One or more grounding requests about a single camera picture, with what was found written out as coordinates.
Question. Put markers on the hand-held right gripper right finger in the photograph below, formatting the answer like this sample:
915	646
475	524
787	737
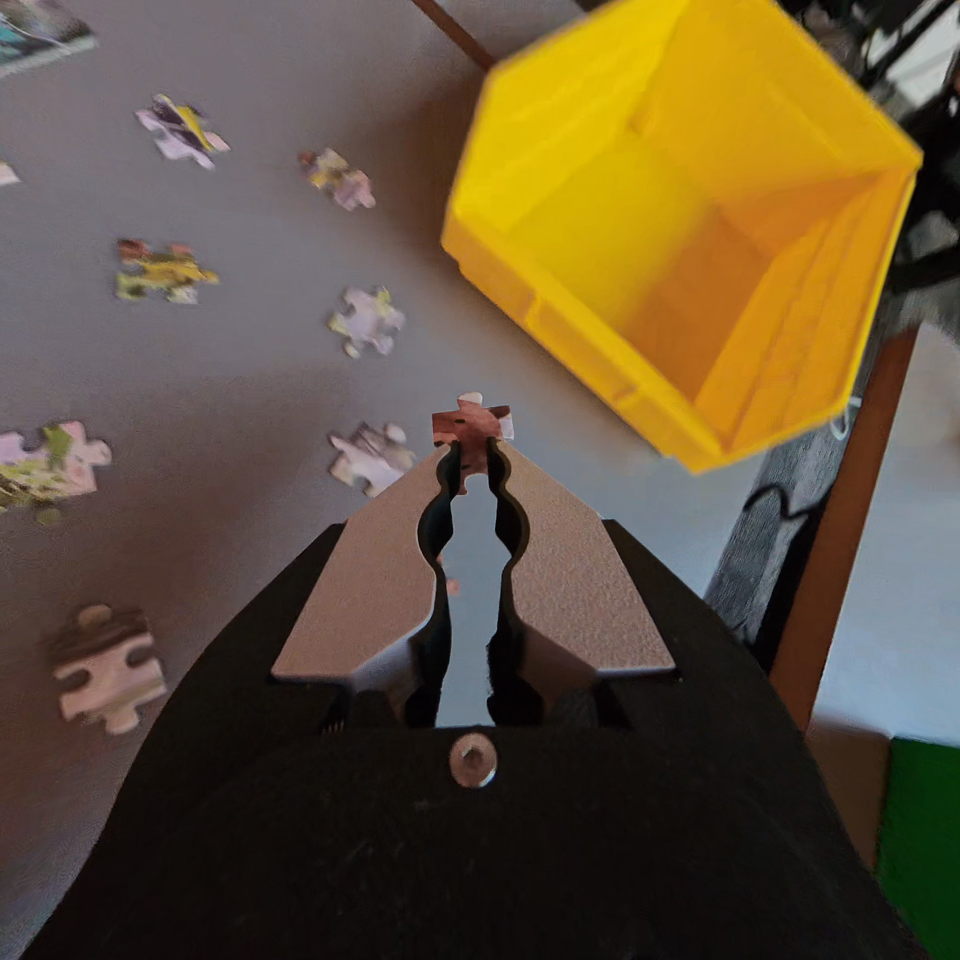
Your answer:
585	607

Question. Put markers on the brown pink jigsaw piece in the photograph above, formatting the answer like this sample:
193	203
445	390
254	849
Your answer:
471	424

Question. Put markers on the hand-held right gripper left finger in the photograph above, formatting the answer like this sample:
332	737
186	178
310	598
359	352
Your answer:
360	600

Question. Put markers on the wood-edged grey desk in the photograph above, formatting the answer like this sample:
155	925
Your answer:
892	585

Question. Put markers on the pale lilac jigsaw piece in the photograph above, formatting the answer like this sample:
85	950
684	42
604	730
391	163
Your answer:
366	321

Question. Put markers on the green purple pink jigsaw piece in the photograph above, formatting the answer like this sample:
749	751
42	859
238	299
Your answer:
52	465

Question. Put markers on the yellow plastic bin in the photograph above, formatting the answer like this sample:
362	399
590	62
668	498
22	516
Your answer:
675	247

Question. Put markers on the large green plastic bin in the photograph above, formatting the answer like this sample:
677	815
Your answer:
922	847

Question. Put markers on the yellow green jigsaw piece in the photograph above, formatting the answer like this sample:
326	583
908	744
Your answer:
161	271

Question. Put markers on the animal jigsaw puzzle board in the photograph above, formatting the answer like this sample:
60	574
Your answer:
37	34

